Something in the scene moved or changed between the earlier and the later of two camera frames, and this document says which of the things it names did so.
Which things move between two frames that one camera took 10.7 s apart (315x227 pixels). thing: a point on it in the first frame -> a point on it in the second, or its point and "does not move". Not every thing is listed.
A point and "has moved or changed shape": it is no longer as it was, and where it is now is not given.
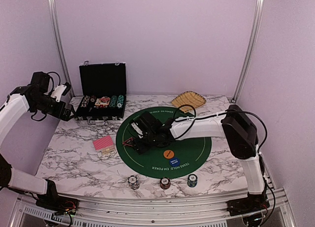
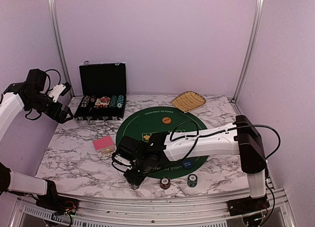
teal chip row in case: [120, 100] does not move
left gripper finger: [71, 107] -> [69, 112]
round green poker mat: [179, 158] does not move
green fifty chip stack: [192, 180] does not move
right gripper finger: [141, 148] -> [138, 179]
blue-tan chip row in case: [85, 100] does not move
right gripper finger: [133, 142] -> [130, 177]
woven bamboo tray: [190, 97] does not move
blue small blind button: [174, 162] -> [187, 164]
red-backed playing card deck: [105, 145] does not move
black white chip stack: [133, 181] does not move
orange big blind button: [169, 154] has moved or changed shape
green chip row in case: [113, 101] does not move
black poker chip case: [103, 86] does not move
